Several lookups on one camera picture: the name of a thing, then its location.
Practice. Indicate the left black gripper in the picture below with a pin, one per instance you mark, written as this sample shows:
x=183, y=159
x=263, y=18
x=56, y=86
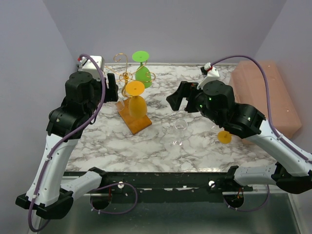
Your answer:
x=111, y=94

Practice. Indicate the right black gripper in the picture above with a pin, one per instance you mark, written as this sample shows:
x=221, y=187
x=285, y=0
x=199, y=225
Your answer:
x=187, y=89

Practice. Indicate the clear wine glass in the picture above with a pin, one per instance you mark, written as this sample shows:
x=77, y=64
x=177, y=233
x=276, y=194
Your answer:
x=120, y=104
x=179, y=130

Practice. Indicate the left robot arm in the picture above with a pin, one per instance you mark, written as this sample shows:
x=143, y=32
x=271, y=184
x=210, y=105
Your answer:
x=47, y=195

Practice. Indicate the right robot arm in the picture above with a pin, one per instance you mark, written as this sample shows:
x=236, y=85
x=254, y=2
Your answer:
x=293, y=170

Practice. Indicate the orange hanging wine glass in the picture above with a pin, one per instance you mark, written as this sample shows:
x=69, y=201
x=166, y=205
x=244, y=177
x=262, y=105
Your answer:
x=137, y=104

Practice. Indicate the green wine glass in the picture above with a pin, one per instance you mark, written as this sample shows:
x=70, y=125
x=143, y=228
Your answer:
x=142, y=73

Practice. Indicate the wooden rack base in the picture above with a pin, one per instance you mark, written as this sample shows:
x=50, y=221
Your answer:
x=135, y=125

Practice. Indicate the orange wine glass on table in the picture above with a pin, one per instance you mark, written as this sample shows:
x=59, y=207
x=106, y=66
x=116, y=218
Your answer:
x=224, y=137

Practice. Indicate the clear glass on table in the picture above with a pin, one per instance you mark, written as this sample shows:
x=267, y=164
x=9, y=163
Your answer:
x=215, y=128

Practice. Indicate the gold wire glass rack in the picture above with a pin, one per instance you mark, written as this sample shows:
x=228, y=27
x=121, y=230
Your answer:
x=126, y=76

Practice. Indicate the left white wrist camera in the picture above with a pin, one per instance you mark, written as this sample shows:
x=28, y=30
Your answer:
x=86, y=65

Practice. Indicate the black mounting rail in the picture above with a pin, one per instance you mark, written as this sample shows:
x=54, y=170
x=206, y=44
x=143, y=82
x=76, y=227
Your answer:
x=132, y=187

